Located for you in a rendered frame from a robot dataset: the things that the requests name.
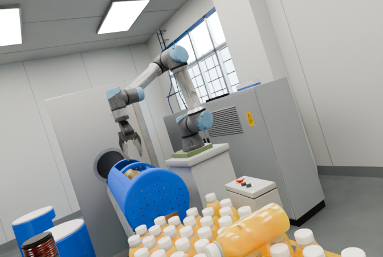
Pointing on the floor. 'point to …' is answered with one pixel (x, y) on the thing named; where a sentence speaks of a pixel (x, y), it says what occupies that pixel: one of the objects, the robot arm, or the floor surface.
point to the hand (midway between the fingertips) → (134, 156)
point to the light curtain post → (145, 134)
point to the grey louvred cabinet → (264, 143)
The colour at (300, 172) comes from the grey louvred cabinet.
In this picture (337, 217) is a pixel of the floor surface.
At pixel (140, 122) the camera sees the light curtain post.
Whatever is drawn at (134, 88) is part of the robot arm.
